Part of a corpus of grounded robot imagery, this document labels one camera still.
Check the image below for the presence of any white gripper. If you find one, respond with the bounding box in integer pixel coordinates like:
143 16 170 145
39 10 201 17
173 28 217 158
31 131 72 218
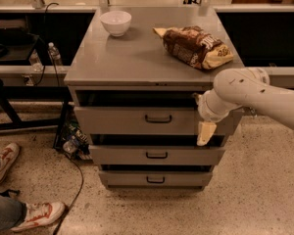
192 90 239 146

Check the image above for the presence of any grey top drawer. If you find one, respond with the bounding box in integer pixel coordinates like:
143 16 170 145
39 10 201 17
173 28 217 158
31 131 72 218
73 106 245 136

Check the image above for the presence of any grey drawer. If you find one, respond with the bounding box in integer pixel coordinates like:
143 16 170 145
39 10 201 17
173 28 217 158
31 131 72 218
99 171 213 187
73 106 245 136
89 145 225 165

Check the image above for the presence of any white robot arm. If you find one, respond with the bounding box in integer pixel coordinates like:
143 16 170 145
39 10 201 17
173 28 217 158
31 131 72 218
193 68 294 146

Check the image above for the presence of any grey metal drawer cabinet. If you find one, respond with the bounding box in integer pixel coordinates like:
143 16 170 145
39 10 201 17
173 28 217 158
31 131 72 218
64 6 254 192

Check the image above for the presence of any grey middle drawer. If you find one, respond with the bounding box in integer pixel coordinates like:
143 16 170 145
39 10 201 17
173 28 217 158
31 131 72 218
89 145 225 165

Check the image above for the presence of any grey bottom drawer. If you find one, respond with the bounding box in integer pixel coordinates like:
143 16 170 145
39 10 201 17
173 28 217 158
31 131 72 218
99 171 213 187

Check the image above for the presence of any brown yellow chip bag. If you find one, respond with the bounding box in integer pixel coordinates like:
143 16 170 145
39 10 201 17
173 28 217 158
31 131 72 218
154 26 234 71

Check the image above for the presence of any white ceramic bowl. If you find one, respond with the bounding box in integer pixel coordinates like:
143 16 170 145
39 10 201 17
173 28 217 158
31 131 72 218
100 11 131 36

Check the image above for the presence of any crumpled snack wrappers pile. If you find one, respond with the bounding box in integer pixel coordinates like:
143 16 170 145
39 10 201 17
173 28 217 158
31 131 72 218
62 121 91 161

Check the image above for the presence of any clear plastic water bottle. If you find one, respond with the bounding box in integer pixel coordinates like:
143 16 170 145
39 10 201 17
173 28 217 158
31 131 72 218
48 42 63 68

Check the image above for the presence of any white red left sneaker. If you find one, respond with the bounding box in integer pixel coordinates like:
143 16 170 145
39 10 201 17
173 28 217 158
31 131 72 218
12 202 66 232

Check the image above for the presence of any white red sneaker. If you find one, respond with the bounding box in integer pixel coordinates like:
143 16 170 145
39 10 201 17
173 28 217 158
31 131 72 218
12 202 66 232
0 143 21 183

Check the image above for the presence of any white red right sneaker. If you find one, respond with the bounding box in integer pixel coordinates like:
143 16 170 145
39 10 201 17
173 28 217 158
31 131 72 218
0 143 21 183

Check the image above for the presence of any black metal stand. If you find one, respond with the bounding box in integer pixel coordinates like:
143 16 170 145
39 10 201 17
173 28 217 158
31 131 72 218
0 79 72 150

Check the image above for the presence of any blue jeans leg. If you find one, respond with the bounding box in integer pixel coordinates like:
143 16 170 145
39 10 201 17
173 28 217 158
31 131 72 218
0 195 26 231

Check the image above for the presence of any black floor cable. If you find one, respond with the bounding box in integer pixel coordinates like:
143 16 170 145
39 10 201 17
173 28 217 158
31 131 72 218
52 154 85 235

